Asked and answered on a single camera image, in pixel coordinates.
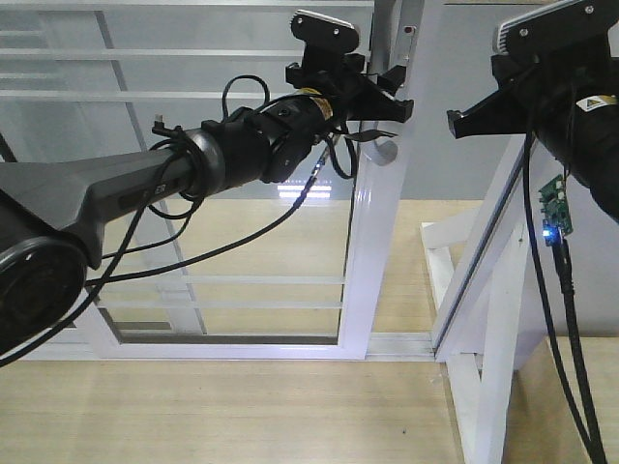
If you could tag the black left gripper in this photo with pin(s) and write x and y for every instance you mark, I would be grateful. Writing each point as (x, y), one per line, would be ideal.
(332, 87)

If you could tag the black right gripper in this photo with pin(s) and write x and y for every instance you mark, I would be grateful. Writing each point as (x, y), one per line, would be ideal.
(567, 76)

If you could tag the white framed sliding glass door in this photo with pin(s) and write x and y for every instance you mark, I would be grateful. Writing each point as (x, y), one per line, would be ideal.
(232, 193)

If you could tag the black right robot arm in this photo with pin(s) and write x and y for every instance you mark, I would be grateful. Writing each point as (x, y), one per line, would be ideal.
(594, 163)

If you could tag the green circuit board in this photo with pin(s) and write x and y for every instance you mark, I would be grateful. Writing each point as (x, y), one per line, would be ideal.
(557, 220)

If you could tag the white support brace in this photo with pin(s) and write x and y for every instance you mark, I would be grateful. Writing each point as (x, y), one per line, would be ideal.
(477, 264)

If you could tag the wooden platform board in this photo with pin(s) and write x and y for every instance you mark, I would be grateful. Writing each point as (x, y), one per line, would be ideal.
(287, 411)

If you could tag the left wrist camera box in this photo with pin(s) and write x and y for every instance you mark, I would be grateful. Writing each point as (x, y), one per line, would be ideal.
(325, 31)

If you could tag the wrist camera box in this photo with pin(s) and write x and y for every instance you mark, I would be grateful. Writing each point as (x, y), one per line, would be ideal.
(553, 26)
(325, 31)

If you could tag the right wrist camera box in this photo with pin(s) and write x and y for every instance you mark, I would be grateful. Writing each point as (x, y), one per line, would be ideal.
(553, 26)

